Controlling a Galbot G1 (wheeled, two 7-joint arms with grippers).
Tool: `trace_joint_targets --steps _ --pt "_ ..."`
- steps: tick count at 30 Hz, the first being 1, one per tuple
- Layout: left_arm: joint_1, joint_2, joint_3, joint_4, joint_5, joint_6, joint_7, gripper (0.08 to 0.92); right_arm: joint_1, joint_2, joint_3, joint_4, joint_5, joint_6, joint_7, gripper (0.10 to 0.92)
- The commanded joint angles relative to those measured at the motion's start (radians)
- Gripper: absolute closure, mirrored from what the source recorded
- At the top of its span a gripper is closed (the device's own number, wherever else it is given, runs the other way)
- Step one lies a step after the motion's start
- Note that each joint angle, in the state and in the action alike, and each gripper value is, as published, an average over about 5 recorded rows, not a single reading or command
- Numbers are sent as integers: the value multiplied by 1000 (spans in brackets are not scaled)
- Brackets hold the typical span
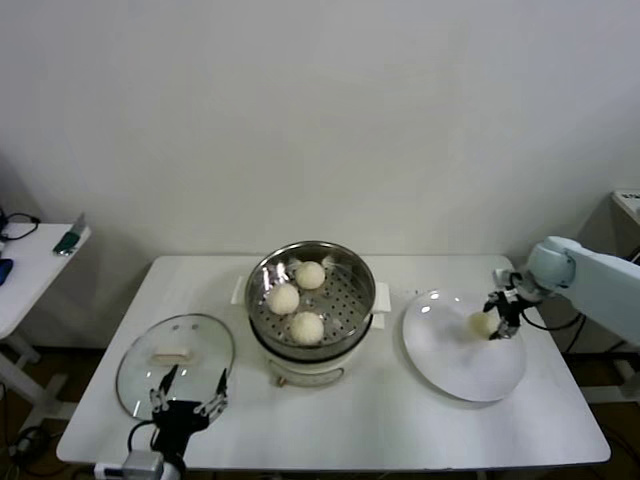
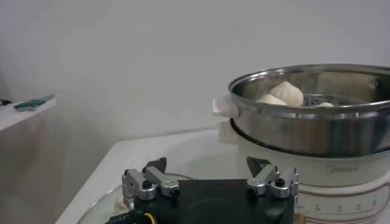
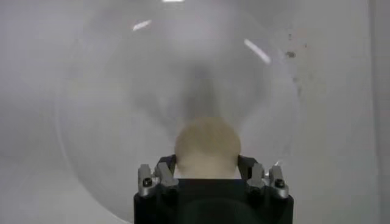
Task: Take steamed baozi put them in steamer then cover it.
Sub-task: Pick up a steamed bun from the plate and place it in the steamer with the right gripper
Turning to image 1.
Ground white side table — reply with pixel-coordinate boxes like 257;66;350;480
0;222;94;441

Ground white stand base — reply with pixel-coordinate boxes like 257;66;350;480
582;357;640;406

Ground black hanging cable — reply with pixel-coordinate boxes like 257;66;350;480
564;319;632;356

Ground black floor cables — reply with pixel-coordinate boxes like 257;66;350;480
0;424;56;461

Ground white steamed baozi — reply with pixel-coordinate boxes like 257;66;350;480
288;311;325;346
267;283;301;315
467;312;501;341
294;260;326;290

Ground perforated steel steamer basket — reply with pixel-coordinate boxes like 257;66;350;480
230;241;392;351

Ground white electric cooker base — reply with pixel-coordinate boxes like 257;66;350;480
248;294;390;389

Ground white round plate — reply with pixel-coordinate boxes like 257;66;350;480
402;288;529;403

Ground black cable with plug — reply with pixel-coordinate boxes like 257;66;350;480
0;207;42;244

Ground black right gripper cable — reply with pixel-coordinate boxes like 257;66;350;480
522;304;586;332

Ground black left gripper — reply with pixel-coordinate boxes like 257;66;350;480
149;364;230;465

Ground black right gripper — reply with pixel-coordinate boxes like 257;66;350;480
482;288;532;342

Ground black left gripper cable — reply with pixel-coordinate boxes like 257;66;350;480
127;419;159;454

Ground white cabinet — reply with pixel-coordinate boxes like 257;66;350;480
610;188;640;261

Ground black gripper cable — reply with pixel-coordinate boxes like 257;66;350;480
522;304;586;332
127;419;159;454

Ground glass lid with cream handle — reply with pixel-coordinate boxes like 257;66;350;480
115;313;237;420

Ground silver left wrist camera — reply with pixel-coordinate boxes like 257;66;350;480
122;450;165;480

